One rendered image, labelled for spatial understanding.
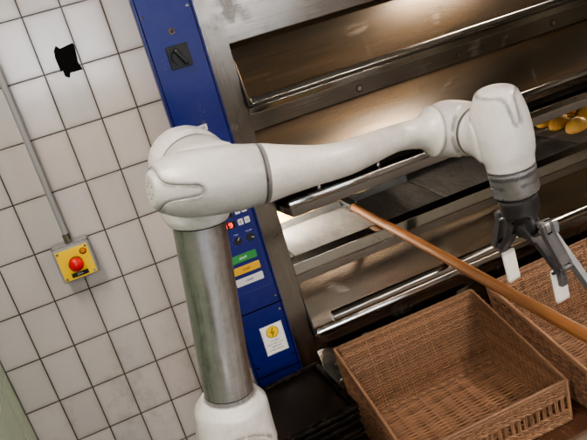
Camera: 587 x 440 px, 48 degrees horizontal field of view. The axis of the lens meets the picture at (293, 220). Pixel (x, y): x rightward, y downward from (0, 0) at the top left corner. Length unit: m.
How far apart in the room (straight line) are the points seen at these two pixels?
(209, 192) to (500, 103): 0.54
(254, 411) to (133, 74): 0.99
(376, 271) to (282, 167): 1.26
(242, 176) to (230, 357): 0.42
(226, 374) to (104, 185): 0.80
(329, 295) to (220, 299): 1.00
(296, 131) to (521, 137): 0.95
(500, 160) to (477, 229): 1.18
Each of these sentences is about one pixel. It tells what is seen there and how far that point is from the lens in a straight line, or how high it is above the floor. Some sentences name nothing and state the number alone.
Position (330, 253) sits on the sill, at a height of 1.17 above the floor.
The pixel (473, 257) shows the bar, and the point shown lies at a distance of 1.96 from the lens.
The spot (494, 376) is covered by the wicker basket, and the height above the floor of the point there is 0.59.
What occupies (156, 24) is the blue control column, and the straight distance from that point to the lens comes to 1.88.
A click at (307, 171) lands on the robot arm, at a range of 1.07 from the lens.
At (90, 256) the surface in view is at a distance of 1.91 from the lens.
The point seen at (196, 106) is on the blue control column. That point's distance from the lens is 1.91.
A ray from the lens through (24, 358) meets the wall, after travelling 2.10.
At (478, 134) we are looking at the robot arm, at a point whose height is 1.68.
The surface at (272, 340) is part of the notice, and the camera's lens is 2.17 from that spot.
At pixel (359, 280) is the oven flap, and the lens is 2.25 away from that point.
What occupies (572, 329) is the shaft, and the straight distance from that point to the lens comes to 1.55.
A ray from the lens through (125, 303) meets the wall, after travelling 2.04.
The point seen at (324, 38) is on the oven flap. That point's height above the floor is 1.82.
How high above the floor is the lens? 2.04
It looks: 20 degrees down
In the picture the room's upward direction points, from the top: 16 degrees counter-clockwise
